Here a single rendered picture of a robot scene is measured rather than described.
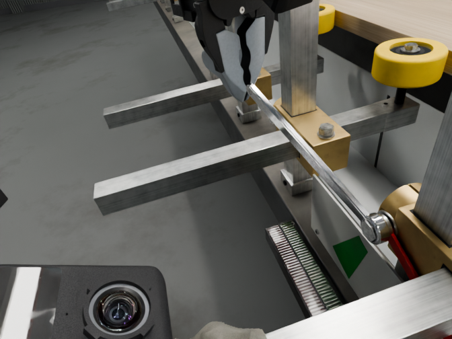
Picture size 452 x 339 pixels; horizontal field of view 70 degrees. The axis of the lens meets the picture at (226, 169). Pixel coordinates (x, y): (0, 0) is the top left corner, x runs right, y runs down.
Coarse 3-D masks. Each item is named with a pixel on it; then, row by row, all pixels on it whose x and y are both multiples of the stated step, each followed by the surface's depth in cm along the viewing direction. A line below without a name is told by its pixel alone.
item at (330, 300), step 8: (288, 224) 47; (288, 232) 46; (296, 232) 46; (296, 240) 44; (296, 248) 43; (304, 248) 43; (304, 256) 42; (312, 256) 42; (304, 264) 41; (312, 264) 41; (312, 272) 40; (320, 272) 40; (312, 280) 40; (320, 280) 39; (320, 288) 39; (328, 288) 38; (320, 296) 38; (328, 296) 38; (336, 296) 38; (328, 304) 37; (336, 304) 37
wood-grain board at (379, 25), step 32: (320, 0) 65; (352, 0) 61; (384, 0) 58; (416, 0) 56; (448, 0) 53; (352, 32) 55; (384, 32) 48; (416, 32) 44; (448, 32) 43; (448, 64) 39
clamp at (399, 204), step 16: (400, 192) 27; (416, 192) 26; (384, 208) 27; (400, 208) 25; (400, 224) 25; (416, 224) 24; (400, 240) 26; (416, 240) 24; (432, 240) 22; (416, 256) 24; (432, 256) 23; (448, 256) 21
